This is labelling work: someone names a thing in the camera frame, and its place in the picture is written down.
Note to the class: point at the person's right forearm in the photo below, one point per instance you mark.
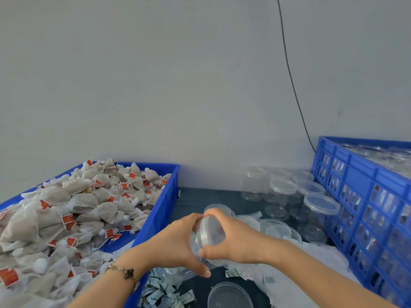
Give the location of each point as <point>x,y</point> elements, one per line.
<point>340,279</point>

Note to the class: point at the clear plastic jar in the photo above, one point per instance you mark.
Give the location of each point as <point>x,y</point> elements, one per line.
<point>209,231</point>

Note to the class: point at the blue plastic tray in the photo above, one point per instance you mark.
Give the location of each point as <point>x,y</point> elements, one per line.
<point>164,208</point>

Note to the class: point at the pile of white label papers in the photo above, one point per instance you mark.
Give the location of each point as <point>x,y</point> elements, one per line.
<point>302,279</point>

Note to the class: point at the person's right hand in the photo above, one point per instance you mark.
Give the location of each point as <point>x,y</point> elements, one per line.
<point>247,243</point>

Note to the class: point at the group of lidded jars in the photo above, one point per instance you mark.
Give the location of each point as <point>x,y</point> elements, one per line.
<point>282,186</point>

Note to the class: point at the pile of green desiccant packets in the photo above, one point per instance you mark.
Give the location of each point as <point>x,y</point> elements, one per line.
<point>160,295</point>

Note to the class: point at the blue slatted crate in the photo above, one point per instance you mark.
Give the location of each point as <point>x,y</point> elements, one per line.
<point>359,182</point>

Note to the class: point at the person's left hand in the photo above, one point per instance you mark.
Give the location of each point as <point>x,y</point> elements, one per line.
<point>170,247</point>

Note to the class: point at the pile of tea bags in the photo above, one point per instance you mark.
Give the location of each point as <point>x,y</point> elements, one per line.
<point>58,215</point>

